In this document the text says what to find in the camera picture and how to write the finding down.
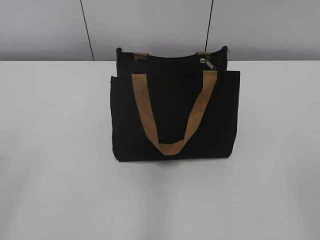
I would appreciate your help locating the silver zipper pull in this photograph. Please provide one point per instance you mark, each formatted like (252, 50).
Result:
(207, 65)

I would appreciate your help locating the black tote bag tan handles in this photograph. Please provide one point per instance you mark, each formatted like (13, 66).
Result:
(169, 108)

